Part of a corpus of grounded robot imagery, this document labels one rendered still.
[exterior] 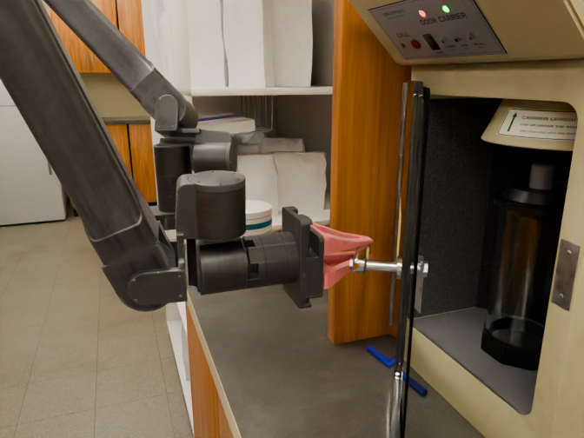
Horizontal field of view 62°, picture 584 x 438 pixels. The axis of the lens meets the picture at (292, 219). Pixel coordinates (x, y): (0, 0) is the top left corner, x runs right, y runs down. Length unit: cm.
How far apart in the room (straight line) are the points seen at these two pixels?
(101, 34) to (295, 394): 64
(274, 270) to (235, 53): 124
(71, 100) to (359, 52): 46
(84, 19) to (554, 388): 83
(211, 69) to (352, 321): 112
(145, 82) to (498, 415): 68
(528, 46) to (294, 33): 134
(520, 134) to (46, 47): 49
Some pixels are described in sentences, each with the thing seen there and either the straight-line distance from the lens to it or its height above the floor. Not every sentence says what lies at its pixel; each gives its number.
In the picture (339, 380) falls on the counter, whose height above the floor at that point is 94.
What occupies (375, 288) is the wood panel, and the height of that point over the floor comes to 104.
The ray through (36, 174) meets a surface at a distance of 533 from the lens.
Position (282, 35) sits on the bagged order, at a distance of 181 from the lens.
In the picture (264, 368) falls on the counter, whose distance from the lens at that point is 83.
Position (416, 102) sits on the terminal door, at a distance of 45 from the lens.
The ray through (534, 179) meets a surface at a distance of 70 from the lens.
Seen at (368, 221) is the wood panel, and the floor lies 116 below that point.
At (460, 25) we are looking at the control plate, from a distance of 59.
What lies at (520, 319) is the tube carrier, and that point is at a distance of 72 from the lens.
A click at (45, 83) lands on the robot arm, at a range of 46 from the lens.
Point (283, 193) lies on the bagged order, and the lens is 177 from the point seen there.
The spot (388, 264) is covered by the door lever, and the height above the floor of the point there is 120.
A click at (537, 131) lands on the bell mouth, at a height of 133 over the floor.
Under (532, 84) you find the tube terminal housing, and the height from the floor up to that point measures 139.
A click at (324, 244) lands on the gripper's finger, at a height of 122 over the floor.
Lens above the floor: 139
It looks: 16 degrees down
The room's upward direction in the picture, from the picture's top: straight up
